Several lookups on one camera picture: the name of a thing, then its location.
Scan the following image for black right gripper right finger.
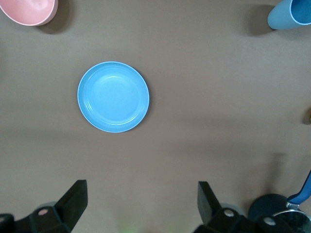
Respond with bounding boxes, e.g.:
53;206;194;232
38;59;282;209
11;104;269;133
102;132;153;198
194;181;258;233

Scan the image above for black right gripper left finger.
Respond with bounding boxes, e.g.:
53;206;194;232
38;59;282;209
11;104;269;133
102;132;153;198
29;179;88;233

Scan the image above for blue plate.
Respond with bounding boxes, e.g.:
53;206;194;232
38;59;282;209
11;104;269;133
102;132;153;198
77;61;150;133

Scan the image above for glass pot lid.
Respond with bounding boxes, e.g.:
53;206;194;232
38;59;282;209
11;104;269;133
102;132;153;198
272;208;311;233

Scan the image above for pink bowl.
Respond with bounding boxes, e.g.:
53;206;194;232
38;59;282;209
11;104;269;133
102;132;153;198
0;0;59;27

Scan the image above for blue cup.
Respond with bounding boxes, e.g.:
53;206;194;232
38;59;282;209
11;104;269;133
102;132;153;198
267;0;311;31

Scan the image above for black pot with blue handle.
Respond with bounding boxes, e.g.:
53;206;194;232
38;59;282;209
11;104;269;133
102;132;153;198
247;169;311;233

